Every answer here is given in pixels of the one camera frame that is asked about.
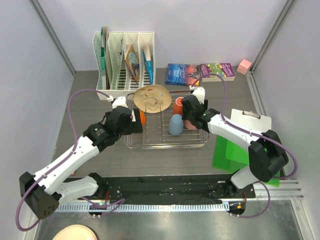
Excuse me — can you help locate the orange white bowl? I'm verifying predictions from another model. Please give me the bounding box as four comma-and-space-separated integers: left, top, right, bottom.
139, 110, 146, 127

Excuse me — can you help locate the orange ceramic mug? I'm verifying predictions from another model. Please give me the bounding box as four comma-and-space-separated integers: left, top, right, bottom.
172, 97, 183, 116

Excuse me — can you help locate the pink plastic cup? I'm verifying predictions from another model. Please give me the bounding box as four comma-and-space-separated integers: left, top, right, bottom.
184, 120, 197, 130

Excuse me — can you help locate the blue plastic cup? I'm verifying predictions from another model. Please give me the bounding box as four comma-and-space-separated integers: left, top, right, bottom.
168, 114, 184, 136

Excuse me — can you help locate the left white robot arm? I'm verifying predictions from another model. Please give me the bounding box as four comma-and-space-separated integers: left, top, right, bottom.
19, 106, 143, 220

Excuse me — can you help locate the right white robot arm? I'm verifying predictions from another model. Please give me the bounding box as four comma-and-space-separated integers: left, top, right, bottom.
181, 95, 289, 198

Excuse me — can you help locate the beige bird pattern plate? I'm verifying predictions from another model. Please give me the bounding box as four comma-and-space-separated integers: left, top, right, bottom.
132, 84, 172, 114

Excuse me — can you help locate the dark blue paperback book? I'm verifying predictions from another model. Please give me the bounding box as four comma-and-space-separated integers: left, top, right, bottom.
165, 63, 201, 86

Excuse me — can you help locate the purple green paperback book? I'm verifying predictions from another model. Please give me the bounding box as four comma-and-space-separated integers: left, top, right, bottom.
200, 63, 235, 82

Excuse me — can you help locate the white mesh file organizer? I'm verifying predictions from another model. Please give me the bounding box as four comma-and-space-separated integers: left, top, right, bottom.
92, 31, 156, 98

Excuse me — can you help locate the green plastic folder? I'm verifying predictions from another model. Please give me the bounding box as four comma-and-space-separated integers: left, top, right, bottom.
212, 136, 280, 190

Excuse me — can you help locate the white clipboard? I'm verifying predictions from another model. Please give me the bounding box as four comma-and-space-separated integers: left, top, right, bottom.
221, 108, 272, 143

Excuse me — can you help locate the orange illustrated book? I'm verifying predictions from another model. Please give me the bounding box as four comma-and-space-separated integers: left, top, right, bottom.
124, 44, 140, 83

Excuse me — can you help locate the pink cube block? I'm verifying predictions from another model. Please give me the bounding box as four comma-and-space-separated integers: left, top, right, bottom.
237, 59, 252, 75

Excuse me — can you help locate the blue white book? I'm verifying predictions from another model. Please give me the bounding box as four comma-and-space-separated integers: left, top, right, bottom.
141, 45, 154, 85

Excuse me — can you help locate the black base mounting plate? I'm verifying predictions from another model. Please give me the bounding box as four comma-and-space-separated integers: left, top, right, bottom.
101, 174, 256, 205

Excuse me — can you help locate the pink round object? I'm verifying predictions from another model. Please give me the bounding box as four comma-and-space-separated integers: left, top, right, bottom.
53, 224, 98, 240

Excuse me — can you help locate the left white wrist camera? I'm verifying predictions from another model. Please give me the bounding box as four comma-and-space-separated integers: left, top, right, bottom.
107, 96, 128, 109

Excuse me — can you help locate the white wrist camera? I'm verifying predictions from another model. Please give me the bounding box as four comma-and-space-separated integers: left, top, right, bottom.
107, 96, 128, 109
189, 86, 206, 104

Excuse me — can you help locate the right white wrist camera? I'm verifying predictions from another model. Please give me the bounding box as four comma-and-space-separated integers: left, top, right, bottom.
189, 86, 206, 104

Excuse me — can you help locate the metal wire dish rack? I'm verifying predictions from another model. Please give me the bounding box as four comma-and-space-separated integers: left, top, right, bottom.
124, 104, 210, 149

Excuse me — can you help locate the perforated cable duct rail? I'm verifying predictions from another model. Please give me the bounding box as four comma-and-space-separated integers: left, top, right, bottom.
56, 201, 230, 215

